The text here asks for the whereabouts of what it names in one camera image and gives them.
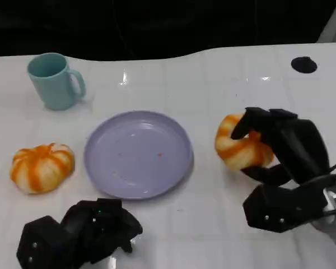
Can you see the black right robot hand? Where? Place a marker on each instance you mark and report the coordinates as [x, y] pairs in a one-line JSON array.
[[296, 145]]

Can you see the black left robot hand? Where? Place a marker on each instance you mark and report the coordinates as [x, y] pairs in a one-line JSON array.
[[100, 224]]

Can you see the lilac plate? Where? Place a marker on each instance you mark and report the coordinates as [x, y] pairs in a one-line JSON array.
[[138, 154]]

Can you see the black table grommet hole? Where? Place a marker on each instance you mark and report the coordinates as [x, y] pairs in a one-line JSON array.
[[303, 64]]

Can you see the pale green mug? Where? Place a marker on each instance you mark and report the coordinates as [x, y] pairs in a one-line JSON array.
[[54, 84]]

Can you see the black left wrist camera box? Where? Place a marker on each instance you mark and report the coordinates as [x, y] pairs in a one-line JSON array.
[[42, 243]]

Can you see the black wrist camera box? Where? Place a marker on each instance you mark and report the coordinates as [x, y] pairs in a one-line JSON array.
[[42, 243], [282, 207]]

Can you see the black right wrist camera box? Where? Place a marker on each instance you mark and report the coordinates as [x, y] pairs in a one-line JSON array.
[[282, 207]]

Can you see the grey metal frame bar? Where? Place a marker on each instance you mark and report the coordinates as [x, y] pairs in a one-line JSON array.
[[334, 22]]

